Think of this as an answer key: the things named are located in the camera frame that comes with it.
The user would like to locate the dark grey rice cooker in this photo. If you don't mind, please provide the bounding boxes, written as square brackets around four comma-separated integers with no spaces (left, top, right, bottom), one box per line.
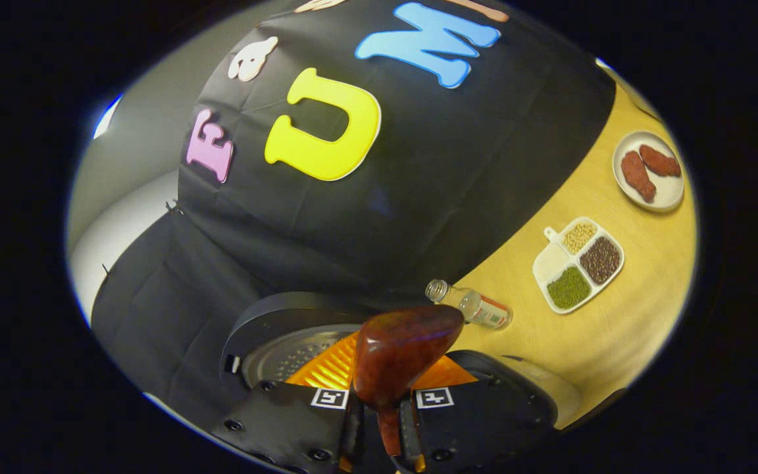
[220,292,582,429]

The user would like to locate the green mung beans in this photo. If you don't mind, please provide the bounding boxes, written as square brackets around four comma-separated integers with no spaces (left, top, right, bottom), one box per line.
[547,266,592,310]

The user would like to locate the dark wooden spoon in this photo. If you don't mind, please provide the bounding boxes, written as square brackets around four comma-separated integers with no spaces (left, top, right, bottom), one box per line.
[353,304,465,458]

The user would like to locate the yellow soybeans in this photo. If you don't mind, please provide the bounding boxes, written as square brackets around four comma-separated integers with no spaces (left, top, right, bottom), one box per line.
[562,222,598,255]

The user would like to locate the black backdrop cloth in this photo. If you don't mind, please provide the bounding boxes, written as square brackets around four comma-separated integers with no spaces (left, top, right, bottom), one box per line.
[89,0,617,429]

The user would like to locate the small glass bottle red label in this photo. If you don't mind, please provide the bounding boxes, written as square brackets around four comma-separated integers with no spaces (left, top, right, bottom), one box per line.
[425,279,513,330]

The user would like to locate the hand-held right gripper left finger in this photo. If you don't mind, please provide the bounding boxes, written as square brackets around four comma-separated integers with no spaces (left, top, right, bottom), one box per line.
[211,329,363,474]

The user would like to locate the long red meat piece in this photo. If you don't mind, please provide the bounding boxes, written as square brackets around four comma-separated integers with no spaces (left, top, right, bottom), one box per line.
[621,151,657,203]

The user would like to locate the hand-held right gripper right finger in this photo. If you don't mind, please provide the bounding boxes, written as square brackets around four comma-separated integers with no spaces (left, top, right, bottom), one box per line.
[397,355,559,471]

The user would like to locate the dark red beans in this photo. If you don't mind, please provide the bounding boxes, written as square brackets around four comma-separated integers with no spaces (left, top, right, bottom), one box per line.
[580,236,621,285]

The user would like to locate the round white plate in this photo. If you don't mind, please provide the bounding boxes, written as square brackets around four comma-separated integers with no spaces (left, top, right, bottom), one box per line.
[612,130,685,213]

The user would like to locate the white divided dish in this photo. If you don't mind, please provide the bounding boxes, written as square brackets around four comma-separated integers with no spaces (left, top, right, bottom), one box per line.
[532,217,625,315]

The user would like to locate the short red meat piece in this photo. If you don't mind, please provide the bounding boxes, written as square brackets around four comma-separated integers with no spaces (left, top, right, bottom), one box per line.
[639,144,682,178]

